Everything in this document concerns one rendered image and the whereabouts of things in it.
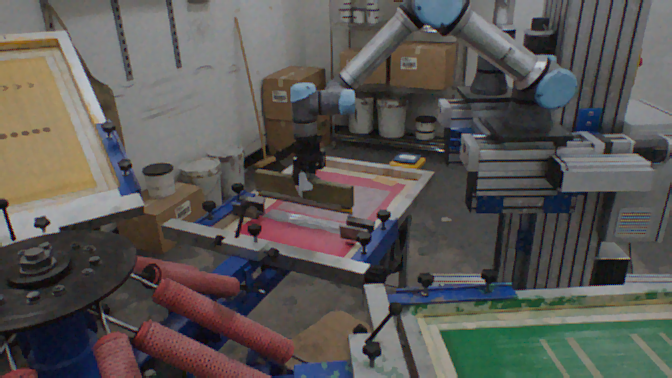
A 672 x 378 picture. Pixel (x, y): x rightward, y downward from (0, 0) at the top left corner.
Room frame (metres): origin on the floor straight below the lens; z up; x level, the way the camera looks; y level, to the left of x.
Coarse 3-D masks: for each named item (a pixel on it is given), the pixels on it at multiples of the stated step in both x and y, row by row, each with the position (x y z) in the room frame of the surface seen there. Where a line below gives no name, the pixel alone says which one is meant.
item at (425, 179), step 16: (336, 160) 2.06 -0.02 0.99; (352, 160) 2.06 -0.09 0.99; (400, 176) 1.93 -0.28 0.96; (416, 176) 1.90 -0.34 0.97; (432, 176) 1.87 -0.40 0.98; (256, 192) 1.75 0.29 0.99; (416, 192) 1.71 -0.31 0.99; (400, 208) 1.58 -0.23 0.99; (224, 224) 1.54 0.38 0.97; (400, 224) 1.52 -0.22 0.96
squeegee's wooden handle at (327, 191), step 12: (264, 180) 1.57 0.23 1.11; (276, 180) 1.55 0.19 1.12; (288, 180) 1.52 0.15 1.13; (312, 180) 1.49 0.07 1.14; (324, 180) 1.49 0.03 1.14; (288, 192) 1.53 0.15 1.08; (312, 192) 1.49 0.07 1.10; (324, 192) 1.47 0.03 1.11; (336, 192) 1.45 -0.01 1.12; (348, 192) 1.43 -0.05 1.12; (348, 204) 1.43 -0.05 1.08
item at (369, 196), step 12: (360, 180) 1.92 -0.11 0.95; (372, 180) 1.91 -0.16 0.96; (360, 192) 1.80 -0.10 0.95; (372, 192) 1.79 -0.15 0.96; (384, 192) 1.79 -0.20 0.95; (396, 192) 1.79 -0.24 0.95; (360, 204) 1.69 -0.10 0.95; (372, 204) 1.69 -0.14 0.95; (384, 204) 1.68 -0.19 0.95; (324, 216) 1.60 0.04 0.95; (336, 216) 1.60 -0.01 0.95; (360, 216) 1.59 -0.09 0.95; (372, 216) 1.59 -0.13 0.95; (300, 240) 1.43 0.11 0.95; (312, 240) 1.43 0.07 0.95; (324, 240) 1.43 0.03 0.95; (336, 240) 1.43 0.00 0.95; (348, 240) 1.43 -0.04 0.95; (324, 252) 1.36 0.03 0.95; (336, 252) 1.35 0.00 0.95; (348, 252) 1.35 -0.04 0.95
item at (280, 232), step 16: (320, 176) 1.97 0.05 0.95; (336, 176) 1.97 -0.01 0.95; (352, 176) 1.96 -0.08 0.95; (272, 208) 1.68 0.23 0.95; (288, 208) 1.67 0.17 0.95; (304, 208) 1.67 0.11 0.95; (272, 224) 1.55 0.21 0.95; (288, 224) 1.55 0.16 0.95; (272, 240) 1.44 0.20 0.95; (288, 240) 1.44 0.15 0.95
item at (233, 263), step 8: (232, 256) 1.21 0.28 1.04; (224, 264) 1.17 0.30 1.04; (232, 264) 1.17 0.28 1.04; (240, 264) 1.16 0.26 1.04; (248, 264) 1.18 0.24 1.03; (256, 264) 1.21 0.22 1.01; (216, 272) 1.13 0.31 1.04; (224, 272) 1.13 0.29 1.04; (232, 272) 1.13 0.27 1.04; (240, 272) 1.15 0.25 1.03; (240, 280) 1.14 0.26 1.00
